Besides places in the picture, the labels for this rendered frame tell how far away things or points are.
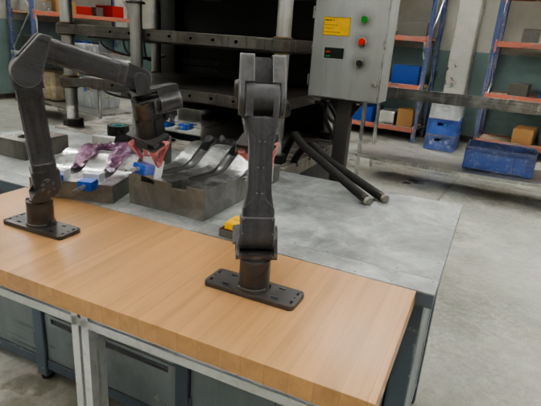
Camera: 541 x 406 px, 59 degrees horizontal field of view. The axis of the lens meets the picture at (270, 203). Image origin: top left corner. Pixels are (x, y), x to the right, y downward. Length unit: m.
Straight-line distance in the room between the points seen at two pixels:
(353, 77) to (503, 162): 3.04
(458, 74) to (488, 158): 2.84
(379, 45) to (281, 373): 1.43
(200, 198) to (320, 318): 0.54
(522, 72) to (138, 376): 6.83
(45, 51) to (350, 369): 0.91
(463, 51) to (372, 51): 5.56
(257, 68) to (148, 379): 1.12
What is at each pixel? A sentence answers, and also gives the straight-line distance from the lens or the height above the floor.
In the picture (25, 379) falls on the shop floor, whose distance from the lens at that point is 2.14.
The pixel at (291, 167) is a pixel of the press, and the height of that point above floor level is 0.78.
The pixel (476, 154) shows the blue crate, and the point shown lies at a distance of 4.85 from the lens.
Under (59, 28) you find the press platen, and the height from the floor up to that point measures 1.26.
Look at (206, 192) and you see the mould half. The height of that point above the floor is 0.88.
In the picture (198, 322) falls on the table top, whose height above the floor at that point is 0.80.
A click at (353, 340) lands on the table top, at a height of 0.80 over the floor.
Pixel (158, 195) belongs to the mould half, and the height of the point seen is 0.85.
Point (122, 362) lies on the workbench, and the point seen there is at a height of 0.22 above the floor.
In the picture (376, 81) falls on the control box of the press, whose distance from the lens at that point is 1.96.
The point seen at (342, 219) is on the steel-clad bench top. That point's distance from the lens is 1.42.
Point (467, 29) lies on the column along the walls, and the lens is 7.50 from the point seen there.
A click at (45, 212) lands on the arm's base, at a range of 1.29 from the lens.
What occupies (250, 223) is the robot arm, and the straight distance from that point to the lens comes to 0.92.
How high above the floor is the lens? 1.29
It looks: 19 degrees down
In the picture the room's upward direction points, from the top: 4 degrees clockwise
